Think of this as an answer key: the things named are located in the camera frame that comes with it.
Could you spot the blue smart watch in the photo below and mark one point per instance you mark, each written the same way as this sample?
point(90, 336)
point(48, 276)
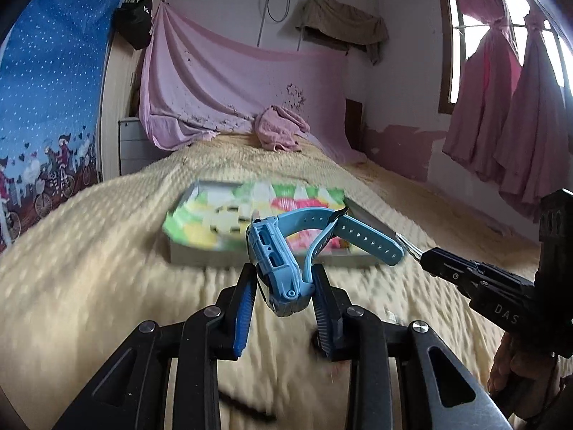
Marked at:
point(273, 255)

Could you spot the black hanging bag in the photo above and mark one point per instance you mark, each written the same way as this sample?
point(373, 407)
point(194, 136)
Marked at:
point(133, 20)

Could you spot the brown hanging cloth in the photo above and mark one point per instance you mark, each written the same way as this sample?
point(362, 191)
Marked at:
point(344, 22)

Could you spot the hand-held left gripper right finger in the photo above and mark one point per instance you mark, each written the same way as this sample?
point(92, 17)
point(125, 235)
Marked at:
point(322, 318)

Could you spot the crumpled pink towel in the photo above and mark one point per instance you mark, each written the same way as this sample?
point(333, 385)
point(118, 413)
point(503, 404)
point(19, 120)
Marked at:
point(280, 127)

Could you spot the wooden framed window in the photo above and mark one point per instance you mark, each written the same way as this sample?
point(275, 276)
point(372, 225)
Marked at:
point(445, 53)

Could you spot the cream wardrobe panel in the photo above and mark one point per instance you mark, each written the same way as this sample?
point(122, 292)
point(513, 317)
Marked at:
point(117, 98)

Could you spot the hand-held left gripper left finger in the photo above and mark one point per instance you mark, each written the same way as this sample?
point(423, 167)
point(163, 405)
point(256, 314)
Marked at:
point(244, 318)

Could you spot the pink hanging sheet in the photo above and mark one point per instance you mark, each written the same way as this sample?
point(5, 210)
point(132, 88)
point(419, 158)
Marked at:
point(215, 80)

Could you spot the colourful painted paper sheet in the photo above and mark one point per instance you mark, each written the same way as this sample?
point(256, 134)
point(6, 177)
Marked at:
point(201, 224)

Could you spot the brown wooden board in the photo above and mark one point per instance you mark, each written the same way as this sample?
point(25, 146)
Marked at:
point(354, 121)

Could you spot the blue printed curtain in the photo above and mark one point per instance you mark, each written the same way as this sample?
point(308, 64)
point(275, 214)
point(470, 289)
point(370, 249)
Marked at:
point(49, 98)

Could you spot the grey shallow tray box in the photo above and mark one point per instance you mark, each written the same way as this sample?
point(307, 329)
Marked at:
point(201, 255)

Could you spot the person's right hand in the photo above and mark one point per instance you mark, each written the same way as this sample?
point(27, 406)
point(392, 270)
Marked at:
point(515, 376)

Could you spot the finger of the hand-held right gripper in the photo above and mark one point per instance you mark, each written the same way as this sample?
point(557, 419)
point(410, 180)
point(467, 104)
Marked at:
point(501, 309)
point(474, 268)

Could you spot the white drawer cabinet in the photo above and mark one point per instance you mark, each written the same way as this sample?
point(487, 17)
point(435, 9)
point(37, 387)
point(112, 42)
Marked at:
point(134, 143)

